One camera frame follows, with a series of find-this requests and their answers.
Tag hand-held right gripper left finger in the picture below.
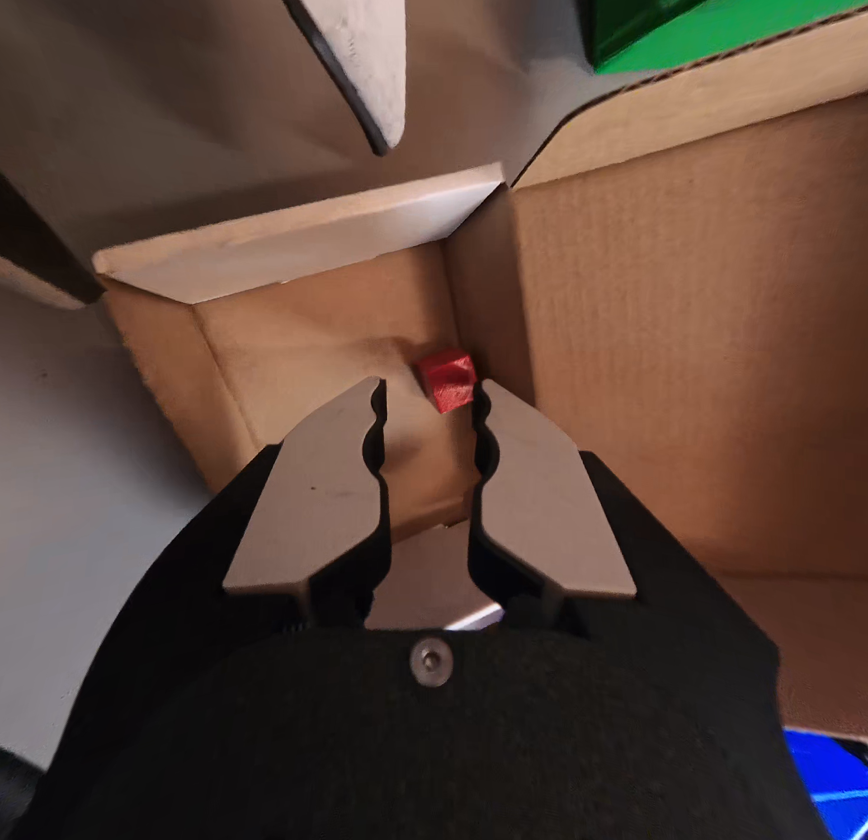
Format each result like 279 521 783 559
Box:
222 377 394 623

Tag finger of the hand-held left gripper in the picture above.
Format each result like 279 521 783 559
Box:
271 0 408 158
0 172 107 311

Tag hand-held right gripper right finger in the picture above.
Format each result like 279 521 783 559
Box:
468 379 638 619

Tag red wooden block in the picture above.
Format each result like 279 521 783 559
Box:
417 350 477 415

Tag white cardboard box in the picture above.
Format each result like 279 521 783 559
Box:
91 6 868 742

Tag green plastic bin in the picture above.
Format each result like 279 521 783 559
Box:
576 0 868 76

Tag blue plastic bin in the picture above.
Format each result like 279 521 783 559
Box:
783 728 868 840

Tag grey desk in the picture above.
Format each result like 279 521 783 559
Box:
0 0 611 773

